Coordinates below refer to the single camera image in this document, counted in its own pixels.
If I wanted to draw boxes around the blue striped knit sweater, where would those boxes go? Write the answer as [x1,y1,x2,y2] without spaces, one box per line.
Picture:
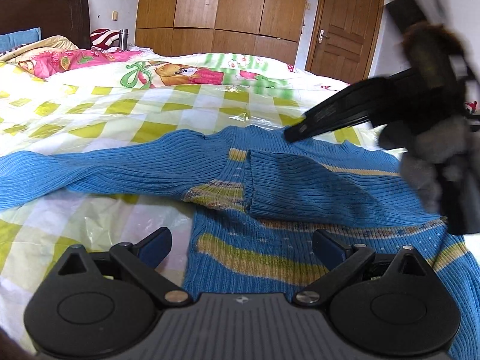
[1,126,479,359]

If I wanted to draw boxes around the grey gloved right hand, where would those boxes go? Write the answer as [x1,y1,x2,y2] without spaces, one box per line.
[378,116,479,215]

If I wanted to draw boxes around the brown wooden door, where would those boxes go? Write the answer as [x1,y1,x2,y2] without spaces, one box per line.
[306,0,384,84]

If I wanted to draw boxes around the brown wooden wardrobe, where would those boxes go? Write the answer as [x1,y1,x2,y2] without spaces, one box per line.
[135,0,307,63]

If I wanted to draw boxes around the green checkered cartoon bed quilt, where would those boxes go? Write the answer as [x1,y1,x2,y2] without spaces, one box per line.
[0,46,480,353]

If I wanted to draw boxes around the pink floral blanket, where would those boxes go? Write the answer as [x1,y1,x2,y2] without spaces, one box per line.
[15,48,141,79]

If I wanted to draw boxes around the steel thermos bottle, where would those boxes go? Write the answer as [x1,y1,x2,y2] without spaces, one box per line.
[119,28,128,50]

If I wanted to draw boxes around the red white striped cloth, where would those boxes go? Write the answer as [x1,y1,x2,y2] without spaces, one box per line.
[90,28,120,50]

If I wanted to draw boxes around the blue pillow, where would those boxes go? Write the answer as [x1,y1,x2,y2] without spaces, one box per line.
[0,27,41,53]

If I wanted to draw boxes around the dark wooden headboard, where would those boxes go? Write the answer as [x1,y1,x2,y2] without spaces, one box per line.
[1,0,91,49]

